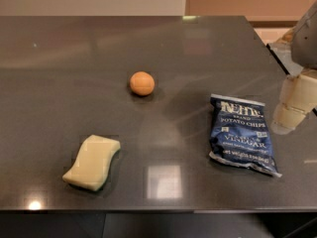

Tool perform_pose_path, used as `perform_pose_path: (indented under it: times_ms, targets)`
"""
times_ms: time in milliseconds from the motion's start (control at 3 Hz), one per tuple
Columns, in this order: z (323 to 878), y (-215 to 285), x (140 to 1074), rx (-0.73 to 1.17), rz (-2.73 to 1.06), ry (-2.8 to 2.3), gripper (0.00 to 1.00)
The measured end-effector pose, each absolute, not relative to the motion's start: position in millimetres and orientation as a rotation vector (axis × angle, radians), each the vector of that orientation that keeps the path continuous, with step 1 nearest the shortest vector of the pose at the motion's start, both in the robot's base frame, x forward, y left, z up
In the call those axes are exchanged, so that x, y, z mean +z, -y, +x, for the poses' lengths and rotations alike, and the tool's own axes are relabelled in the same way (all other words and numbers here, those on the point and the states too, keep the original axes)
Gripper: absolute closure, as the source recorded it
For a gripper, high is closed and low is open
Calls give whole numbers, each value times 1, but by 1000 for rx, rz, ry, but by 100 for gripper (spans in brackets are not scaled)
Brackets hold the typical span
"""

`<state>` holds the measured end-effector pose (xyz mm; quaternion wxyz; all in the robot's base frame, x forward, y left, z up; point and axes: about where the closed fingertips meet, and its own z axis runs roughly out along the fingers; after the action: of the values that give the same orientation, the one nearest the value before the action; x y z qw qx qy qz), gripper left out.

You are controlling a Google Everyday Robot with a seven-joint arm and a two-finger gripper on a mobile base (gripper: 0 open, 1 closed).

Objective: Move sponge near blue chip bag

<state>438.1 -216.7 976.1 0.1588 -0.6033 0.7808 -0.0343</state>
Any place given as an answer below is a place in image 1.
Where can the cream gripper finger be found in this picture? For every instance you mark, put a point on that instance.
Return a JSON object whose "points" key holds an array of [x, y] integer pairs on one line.
{"points": [[298, 97]]}

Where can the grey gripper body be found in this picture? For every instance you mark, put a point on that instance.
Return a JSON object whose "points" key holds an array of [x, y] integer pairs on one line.
{"points": [[305, 44]]}

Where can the yellow sponge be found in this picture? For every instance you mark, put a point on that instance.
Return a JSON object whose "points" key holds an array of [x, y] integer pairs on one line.
{"points": [[92, 164]]}

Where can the blue potato chip bag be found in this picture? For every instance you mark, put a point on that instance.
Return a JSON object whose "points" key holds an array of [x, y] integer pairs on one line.
{"points": [[239, 135]]}

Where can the orange ball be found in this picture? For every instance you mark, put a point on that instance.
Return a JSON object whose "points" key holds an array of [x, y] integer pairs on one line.
{"points": [[142, 83]]}

